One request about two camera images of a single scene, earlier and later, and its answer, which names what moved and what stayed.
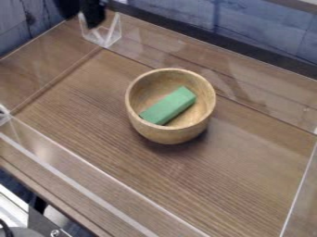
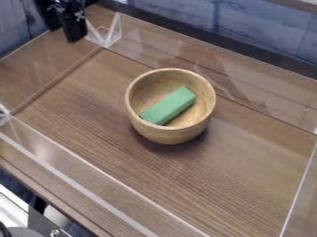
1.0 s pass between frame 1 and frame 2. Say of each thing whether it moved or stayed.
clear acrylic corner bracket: stayed
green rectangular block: stayed
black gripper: moved
